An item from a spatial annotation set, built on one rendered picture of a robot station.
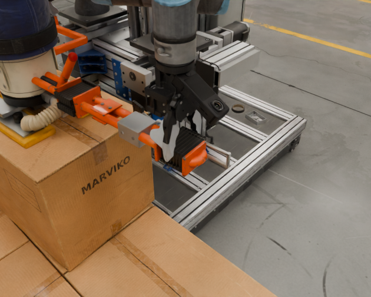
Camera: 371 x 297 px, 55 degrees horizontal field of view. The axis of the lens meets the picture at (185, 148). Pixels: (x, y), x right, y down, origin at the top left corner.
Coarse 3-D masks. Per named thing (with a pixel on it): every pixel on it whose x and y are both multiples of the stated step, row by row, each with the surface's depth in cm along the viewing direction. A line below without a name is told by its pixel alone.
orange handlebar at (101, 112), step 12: (72, 36) 125; (84, 36) 123; (60, 48) 116; (72, 48) 119; (48, 72) 102; (36, 84) 99; (48, 84) 96; (96, 96) 92; (84, 108) 88; (96, 108) 86; (108, 108) 86; (120, 108) 87; (96, 120) 88; (108, 120) 84; (204, 156) 74
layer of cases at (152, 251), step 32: (0, 224) 127; (128, 224) 128; (160, 224) 127; (0, 256) 117; (32, 256) 117; (96, 256) 117; (128, 256) 117; (160, 256) 117; (192, 256) 117; (0, 288) 108; (32, 288) 108; (64, 288) 108; (96, 288) 108; (128, 288) 108; (160, 288) 108; (192, 288) 108; (224, 288) 108; (256, 288) 108
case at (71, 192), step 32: (64, 128) 104; (96, 128) 104; (0, 160) 98; (32, 160) 93; (64, 160) 93; (96, 160) 101; (128, 160) 113; (0, 192) 117; (32, 192) 93; (64, 192) 96; (96, 192) 106; (128, 192) 120; (32, 224) 111; (64, 224) 101; (96, 224) 113; (64, 256) 107
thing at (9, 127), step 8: (0, 96) 115; (16, 112) 102; (24, 112) 108; (0, 120) 103; (8, 120) 103; (16, 120) 101; (0, 128) 102; (8, 128) 101; (16, 128) 100; (48, 128) 101; (8, 136) 100; (16, 136) 98; (24, 136) 97; (32, 136) 98; (40, 136) 99; (48, 136) 101; (24, 144) 96; (32, 144) 98
